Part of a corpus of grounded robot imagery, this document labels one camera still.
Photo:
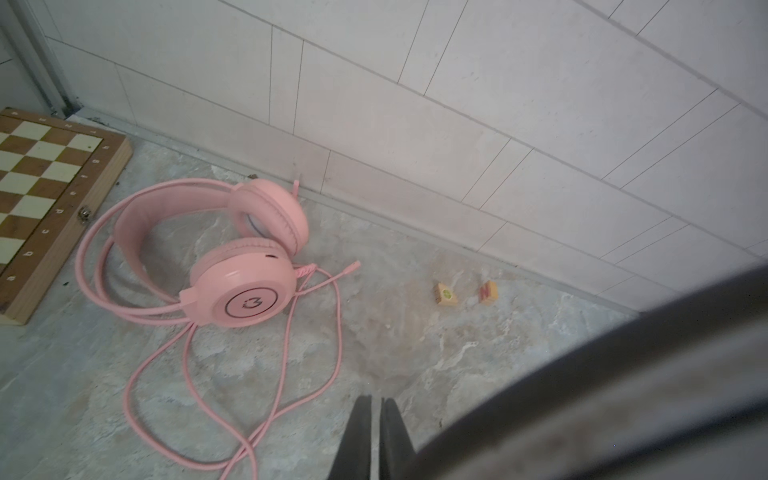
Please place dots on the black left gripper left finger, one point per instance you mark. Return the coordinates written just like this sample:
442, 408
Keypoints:
353, 457

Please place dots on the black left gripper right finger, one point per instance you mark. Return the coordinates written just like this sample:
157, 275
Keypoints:
395, 446

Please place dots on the pink headphones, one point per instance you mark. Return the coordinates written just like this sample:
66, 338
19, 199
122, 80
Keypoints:
238, 284

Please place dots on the white black headphones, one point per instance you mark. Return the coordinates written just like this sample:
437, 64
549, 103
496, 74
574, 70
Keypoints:
678, 393

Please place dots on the wooden block green sticker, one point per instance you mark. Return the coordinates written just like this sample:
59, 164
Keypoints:
445, 295

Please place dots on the wooden block red letter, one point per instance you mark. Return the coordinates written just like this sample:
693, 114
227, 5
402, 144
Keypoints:
488, 293

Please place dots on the wooden folded chess board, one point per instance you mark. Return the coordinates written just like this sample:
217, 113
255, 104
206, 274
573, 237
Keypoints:
55, 174

